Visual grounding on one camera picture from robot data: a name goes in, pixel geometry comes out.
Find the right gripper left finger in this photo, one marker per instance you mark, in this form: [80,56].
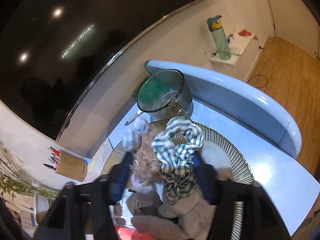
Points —
[78,205]

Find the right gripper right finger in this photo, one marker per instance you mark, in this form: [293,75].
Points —
[243,211]

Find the red soft object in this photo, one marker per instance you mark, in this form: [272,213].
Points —
[125,233]

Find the grey blue plush keychain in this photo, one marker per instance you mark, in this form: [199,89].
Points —
[189,218]

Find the curly beige plush toy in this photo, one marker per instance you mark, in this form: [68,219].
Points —
[146,168]

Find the checkered scrunchie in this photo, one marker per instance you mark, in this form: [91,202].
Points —
[175,148]

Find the plaid fabric bow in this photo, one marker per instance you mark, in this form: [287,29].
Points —
[133,136]

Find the white tissue pack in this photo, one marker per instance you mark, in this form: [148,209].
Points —
[33,211]

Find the cardboard pen holder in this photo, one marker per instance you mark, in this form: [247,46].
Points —
[67,165]

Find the glass vase with stems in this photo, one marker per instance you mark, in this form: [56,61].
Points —
[15,181]

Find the steel pot with glass lid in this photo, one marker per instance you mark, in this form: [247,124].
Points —
[164,96]

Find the white low shelf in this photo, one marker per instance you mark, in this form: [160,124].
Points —
[237,45]

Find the green water bottle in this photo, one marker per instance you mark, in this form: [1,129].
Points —
[219,37]

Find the dark wall television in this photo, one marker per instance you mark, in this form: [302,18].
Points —
[51,50]

